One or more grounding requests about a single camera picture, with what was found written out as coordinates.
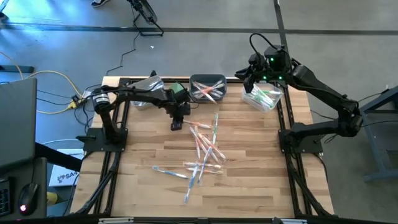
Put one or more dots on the white power adapter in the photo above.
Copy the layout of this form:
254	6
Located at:
87	94

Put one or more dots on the clear plastic bin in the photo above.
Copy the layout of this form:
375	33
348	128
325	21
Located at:
278	99

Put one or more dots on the grey laptop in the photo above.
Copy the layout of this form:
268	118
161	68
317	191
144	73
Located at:
17	124

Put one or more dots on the black computer mouse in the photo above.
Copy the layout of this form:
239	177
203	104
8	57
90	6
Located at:
28	199

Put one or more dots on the white printed cardboard box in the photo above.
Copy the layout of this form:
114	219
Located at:
66	179

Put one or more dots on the black diagonal frame strut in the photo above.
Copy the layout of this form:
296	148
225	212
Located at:
59	157

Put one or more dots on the black table clamp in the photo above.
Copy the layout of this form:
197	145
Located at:
153	74

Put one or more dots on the green cloth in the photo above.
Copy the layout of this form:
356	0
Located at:
175	88

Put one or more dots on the green toothbrush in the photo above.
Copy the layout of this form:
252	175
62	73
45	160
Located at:
258	99
265	97
272	92
253	100
259	92
263	102
215	127

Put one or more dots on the blue-grey desk frame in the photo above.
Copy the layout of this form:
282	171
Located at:
376	155

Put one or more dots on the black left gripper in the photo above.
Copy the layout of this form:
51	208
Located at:
177	107

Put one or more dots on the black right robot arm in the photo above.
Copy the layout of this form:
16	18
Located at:
320	90

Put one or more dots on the white plastic bin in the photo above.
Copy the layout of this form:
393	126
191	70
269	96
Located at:
143	106

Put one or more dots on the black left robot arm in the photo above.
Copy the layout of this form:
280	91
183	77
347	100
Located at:
140	95

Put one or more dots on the dark grey desk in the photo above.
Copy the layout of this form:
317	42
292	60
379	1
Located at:
37	171

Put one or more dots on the yellow object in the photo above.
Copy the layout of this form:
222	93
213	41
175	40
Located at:
52	198

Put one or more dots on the person's shoe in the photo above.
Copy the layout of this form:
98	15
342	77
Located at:
3	16
99	2

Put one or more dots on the dark grey-green plastic bin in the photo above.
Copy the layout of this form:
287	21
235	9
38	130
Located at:
194	76

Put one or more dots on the yellow and black plug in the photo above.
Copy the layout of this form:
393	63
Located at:
74	102

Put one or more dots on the black floor bar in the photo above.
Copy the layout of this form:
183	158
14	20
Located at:
15	69

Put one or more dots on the black floor fan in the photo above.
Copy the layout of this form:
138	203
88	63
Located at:
144	11

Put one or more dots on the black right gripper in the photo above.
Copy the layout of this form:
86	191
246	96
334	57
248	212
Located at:
273	67

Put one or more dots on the blue toothbrush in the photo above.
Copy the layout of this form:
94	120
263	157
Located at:
190	185
146	85
169	172
205	163
152	83

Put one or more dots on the black keyboard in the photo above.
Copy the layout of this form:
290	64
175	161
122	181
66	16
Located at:
4	199

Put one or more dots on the silver aluminium extrusion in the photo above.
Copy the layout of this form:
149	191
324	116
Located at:
115	220
293	221

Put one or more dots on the black rounded device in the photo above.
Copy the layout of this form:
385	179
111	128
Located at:
277	221

